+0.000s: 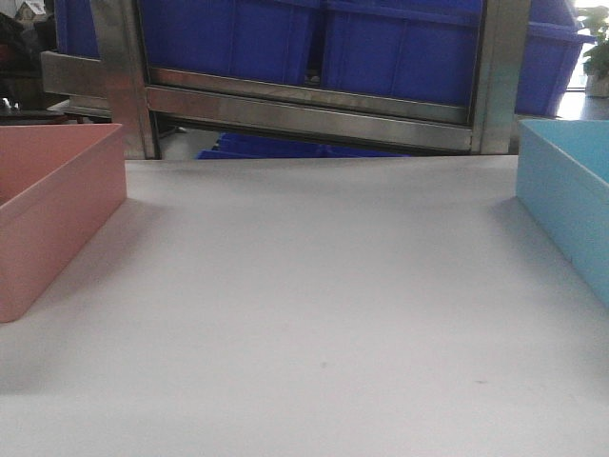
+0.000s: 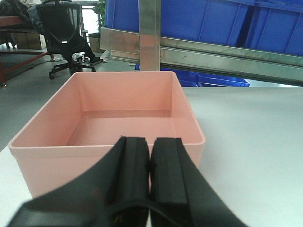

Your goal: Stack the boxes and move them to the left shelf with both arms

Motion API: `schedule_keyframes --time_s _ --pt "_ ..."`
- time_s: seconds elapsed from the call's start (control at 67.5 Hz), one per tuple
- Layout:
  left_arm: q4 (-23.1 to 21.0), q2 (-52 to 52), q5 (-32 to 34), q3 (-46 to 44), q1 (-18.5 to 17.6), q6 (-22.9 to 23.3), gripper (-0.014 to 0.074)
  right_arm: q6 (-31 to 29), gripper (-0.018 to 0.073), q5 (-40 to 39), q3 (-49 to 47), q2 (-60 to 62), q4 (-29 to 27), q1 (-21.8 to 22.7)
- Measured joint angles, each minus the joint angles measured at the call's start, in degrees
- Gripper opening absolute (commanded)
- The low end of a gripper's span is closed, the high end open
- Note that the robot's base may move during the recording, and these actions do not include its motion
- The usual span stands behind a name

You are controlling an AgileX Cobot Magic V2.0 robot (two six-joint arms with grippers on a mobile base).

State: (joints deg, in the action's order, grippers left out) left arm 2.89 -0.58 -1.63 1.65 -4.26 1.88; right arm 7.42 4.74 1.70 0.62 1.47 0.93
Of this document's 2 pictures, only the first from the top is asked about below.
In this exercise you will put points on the pink plastic box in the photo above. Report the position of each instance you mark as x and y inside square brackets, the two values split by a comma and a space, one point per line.
[59, 185]

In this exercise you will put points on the light blue plastic box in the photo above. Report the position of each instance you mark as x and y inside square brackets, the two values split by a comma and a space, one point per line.
[562, 179]

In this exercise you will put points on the blue crate lower shelf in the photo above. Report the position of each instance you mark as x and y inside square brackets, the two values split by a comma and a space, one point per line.
[240, 146]

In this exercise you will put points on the stainless steel shelf rack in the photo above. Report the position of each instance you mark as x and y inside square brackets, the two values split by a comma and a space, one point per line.
[121, 85]

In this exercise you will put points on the blue crate centre left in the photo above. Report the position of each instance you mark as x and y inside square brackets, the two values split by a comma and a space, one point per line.
[256, 40]

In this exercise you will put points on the blue crate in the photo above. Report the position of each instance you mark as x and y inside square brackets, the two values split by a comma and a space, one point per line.
[256, 40]
[75, 28]
[553, 46]
[413, 50]

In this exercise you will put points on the blue crate centre right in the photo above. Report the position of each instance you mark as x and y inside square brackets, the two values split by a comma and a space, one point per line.
[413, 50]

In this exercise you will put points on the blue crate far left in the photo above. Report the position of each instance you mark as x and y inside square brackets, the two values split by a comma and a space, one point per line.
[75, 28]

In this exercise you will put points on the blue crate far right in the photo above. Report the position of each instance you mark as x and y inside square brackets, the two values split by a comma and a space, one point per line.
[553, 46]

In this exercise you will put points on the potted green plant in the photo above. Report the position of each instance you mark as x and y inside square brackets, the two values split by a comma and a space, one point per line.
[595, 60]

